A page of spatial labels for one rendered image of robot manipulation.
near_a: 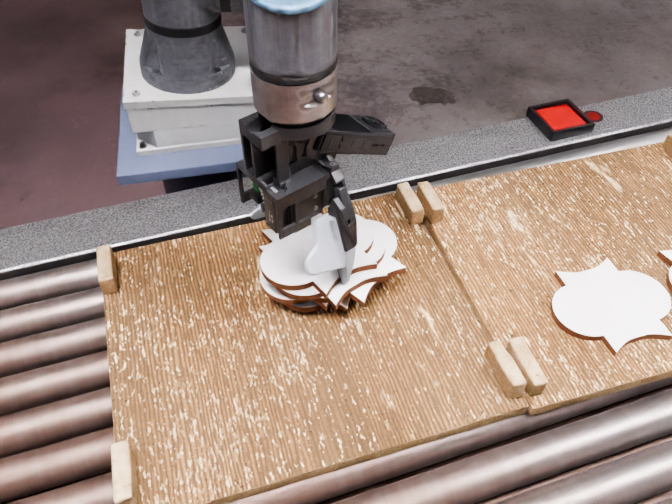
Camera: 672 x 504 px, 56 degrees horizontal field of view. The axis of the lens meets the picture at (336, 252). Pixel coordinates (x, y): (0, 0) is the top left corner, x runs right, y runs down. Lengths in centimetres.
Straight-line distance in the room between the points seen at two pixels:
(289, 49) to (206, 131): 57
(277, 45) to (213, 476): 39
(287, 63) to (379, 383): 34
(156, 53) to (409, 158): 42
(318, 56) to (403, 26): 281
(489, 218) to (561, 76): 225
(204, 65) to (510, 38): 243
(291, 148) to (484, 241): 33
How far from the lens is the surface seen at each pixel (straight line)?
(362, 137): 64
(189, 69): 103
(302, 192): 60
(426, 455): 68
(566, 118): 109
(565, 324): 76
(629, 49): 341
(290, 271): 70
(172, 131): 107
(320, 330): 72
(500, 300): 77
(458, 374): 70
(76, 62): 324
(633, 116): 116
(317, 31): 52
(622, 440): 74
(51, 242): 92
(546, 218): 89
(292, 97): 54
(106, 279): 78
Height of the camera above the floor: 152
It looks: 47 degrees down
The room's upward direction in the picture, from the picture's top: straight up
